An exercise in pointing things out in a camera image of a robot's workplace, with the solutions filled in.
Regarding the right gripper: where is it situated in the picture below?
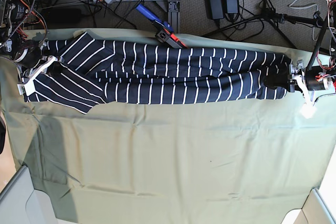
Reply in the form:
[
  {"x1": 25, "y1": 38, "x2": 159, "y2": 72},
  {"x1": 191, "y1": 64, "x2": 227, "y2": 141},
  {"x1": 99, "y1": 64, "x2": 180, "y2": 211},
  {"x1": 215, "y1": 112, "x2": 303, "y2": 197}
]
[{"x1": 14, "y1": 40, "x2": 46, "y2": 76}]

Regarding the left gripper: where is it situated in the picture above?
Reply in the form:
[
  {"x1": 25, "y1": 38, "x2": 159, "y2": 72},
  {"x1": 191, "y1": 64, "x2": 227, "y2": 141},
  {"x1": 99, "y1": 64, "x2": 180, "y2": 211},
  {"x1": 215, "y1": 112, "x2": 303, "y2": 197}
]
[{"x1": 304, "y1": 66, "x2": 335, "y2": 91}]

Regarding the navy white striped T-shirt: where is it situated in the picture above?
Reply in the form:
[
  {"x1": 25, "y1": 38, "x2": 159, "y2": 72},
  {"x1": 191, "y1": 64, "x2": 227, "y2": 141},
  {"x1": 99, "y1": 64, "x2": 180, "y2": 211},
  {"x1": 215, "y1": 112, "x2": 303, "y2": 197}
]
[{"x1": 24, "y1": 33, "x2": 291, "y2": 114}]

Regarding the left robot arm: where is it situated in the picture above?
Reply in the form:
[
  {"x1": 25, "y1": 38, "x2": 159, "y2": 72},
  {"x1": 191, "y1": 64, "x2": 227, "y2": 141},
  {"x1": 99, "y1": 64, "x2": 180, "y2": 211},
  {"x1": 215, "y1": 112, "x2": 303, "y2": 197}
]
[{"x1": 136, "y1": 0, "x2": 335, "y2": 92}]

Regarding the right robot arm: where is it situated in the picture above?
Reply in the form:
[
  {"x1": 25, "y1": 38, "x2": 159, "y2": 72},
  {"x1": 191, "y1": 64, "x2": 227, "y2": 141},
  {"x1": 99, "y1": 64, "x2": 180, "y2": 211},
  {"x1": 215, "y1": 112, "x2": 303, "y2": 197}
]
[{"x1": 1, "y1": 0, "x2": 308, "y2": 95}]

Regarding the light green table cloth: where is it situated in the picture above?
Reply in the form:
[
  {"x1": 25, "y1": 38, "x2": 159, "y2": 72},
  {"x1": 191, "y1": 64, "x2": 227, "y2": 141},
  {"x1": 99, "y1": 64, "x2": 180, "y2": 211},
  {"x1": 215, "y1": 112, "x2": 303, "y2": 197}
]
[{"x1": 0, "y1": 27, "x2": 336, "y2": 224}]

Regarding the blue red black clamp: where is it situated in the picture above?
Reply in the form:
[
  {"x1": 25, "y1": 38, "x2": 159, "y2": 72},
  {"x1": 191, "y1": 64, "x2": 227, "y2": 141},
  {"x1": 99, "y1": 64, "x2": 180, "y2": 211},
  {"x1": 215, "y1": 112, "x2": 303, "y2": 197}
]
[{"x1": 136, "y1": 4, "x2": 187, "y2": 49}]

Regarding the grey plastic bin right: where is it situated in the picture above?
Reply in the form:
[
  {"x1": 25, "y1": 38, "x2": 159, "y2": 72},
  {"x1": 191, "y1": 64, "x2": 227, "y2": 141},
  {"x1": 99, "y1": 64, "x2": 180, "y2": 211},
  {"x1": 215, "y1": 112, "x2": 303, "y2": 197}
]
[{"x1": 281, "y1": 188, "x2": 335, "y2": 224}]

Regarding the grey plastic bin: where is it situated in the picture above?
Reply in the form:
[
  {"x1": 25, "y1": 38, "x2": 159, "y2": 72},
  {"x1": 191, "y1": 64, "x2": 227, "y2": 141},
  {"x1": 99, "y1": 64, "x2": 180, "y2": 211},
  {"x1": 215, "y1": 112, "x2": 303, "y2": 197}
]
[
  {"x1": 1, "y1": 166, "x2": 58, "y2": 223},
  {"x1": 281, "y1": 188, "x2": 335, "y2": 224}
]

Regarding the grey plastic bin left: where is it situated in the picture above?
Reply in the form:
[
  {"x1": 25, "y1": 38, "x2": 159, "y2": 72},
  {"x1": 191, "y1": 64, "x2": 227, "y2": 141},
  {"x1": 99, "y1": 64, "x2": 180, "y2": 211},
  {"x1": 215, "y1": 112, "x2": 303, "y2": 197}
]
[{"x1": 1, "y1": 166, "x2": 58, "y2": 223}]

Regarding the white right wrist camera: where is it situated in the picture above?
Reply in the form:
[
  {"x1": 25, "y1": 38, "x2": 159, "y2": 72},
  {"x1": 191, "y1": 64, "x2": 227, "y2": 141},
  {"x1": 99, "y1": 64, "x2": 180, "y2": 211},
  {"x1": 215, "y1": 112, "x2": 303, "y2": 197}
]
[{"x1": 17, "y1": 56, "x2": 58, "y2": 96}]

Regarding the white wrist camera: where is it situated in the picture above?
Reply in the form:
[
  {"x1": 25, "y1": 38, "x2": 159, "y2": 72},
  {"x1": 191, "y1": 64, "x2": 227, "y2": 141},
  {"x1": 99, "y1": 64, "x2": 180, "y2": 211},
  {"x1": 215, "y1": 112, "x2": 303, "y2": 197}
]
[
  {"x1": 288, "y1": 74, "x2": 316, "y2": 119},
  {"x1": 17, "y1": 56, "x2": 58, "y2": 96}
]

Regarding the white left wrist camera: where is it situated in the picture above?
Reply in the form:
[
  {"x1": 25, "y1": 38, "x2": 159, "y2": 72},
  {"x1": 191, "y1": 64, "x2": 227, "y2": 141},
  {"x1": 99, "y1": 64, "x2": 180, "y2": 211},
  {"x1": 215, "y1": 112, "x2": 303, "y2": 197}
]
[{"x1": 288, "y1": 74, "x2": 316, "y2": 119}]

